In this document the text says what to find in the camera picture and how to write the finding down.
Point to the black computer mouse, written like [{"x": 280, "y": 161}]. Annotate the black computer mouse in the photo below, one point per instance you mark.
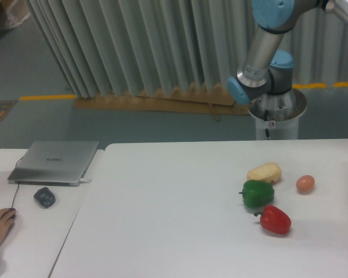
[{"x": 9, "y": 217}]

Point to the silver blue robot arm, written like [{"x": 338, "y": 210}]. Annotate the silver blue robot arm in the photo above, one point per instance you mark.
[{"x": 266, "y": 69}]

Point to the green bell pepper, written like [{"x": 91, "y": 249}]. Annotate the green bell pepper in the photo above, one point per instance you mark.
[{"x": 257, "y": 193}]

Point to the red bell pepper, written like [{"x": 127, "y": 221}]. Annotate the red bell pepper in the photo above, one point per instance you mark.
[{"x": 274, "y": 220}]

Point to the small black gadget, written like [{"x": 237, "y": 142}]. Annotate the small black gadget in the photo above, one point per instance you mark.
[{"x": 45, "y": 197}]

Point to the silver laptop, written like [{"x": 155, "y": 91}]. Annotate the silver laptop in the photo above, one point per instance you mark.
[{"x": 54, "y": 163}]

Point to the white usb plug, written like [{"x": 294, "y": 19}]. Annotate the white usb plug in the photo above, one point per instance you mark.
[{"x": 84, "y": 181}]

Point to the pale green curtain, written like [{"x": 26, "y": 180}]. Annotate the pale green curtain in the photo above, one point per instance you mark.
[{"x": 132, "y": 46}]

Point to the cardboard box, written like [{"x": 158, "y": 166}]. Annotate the cardboard box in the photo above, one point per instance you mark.
[{"x": 13, "y": 14}]

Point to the brown cardboard sheet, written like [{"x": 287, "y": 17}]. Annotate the brown cardboard sheet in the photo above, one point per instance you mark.
[{"x": 216, "y": 101}]

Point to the beige bread loaf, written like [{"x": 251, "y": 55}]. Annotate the beige bread loaf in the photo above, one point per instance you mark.
[{"x": 268, "y": 172}]

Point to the brown egg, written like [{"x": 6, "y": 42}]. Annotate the brown egg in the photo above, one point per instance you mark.
[{"x": 305, "y": 184}]

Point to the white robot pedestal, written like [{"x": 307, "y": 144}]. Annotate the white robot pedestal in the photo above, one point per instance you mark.
[{"x": 277, "y": 116}]

